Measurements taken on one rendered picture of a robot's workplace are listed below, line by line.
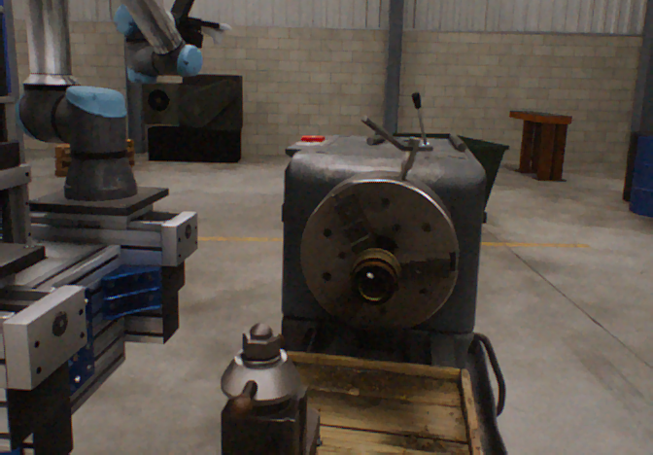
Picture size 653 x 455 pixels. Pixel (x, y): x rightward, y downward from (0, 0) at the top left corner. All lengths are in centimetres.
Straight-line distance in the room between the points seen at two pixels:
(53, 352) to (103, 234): 47
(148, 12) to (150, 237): 51
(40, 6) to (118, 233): 51
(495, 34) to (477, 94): 114
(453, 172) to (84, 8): 1096
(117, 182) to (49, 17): 38
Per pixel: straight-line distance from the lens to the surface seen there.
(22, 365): 83
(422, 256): 110
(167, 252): 124
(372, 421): 99
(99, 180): 128
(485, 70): 1155
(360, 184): 110
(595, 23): 1240
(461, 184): 126
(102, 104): 127
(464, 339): 136
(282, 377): 57
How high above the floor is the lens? 142
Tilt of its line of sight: 12 degrees down
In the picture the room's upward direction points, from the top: 1 degrees clockwise
